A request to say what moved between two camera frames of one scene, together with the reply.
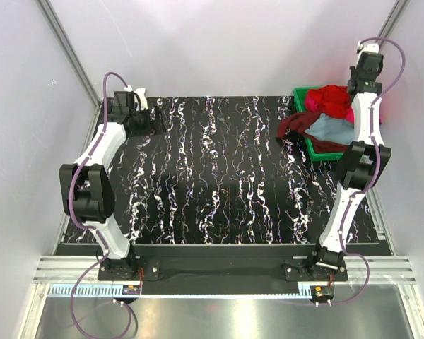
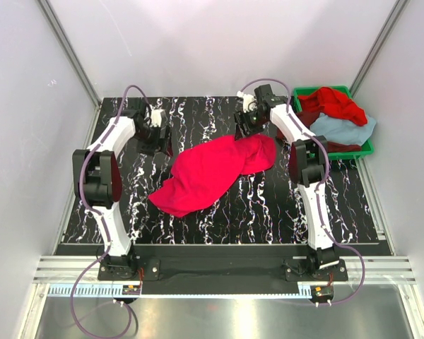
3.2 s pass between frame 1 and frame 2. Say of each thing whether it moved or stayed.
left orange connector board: stayed
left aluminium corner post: stayed
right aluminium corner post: stayed
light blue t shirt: stayed
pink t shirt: moved
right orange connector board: stayed
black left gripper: moved
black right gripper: moved
